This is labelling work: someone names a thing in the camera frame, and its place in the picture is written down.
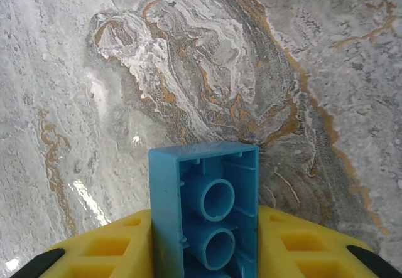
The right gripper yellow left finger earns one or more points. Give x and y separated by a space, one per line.
138 237

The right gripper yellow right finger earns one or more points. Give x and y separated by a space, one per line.
273 243

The blue two-by-four lego brick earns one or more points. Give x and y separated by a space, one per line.
163 196

